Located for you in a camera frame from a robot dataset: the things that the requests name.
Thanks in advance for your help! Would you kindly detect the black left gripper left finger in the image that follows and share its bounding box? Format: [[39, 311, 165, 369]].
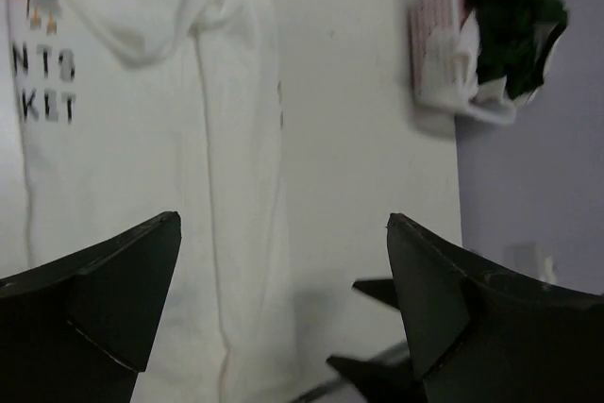
[[1, 211, 181, 403]]

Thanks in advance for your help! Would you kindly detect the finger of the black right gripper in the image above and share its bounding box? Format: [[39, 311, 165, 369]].
[[327, 355, 428, 403], [352, 278, 397, 309]]

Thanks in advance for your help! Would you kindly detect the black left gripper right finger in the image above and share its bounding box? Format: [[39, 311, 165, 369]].
[[387, 214, 603, 402]]

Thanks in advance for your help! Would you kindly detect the white printed t shirt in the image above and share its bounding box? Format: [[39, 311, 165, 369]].
[[461, 24, 561, 126]]

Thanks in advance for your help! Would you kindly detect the dark green t shirt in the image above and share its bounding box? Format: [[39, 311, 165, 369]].
[[464, 0, 569, 100]]

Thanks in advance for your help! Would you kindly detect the white plastic laundry basket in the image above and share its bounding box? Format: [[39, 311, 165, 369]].
[[408, 0, 478, 138]]

